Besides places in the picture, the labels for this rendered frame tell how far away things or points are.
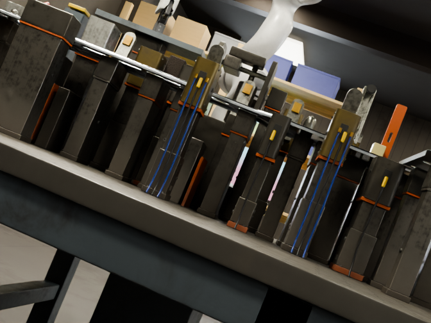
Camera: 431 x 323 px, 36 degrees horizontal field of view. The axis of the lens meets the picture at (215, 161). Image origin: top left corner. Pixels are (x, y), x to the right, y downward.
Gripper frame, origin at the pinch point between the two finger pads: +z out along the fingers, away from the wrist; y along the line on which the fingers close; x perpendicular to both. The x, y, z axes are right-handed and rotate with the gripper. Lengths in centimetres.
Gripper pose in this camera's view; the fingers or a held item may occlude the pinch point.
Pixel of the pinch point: (158, 29)
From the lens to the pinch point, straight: 219.0
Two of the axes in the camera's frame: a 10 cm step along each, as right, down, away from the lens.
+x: 8.9, 3.8, 2.7
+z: -3.8, 9.2, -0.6
